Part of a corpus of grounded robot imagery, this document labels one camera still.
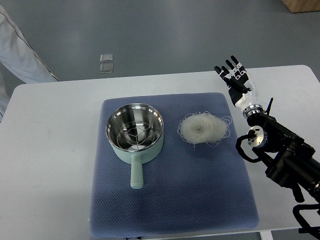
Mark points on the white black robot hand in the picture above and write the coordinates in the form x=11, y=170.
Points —
x=241, y=87

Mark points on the white vermicelli nest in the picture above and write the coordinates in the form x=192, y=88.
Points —
x=203, y=128

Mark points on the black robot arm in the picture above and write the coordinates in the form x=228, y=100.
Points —
x=289, y=162

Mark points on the mint green pot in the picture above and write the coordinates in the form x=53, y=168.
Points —
x=136, y=158

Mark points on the wooden box corner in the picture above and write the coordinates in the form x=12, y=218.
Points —
x=302, y=6

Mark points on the blue textured mat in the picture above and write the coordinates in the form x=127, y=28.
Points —
x=185, y=189

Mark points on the upper metal floor plate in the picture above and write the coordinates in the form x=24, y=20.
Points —
x=106, y=57

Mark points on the person in white clothing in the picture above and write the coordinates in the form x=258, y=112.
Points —
x=17, y=55

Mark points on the wire steaming rack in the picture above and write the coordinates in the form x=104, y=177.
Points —
x=135, y=134

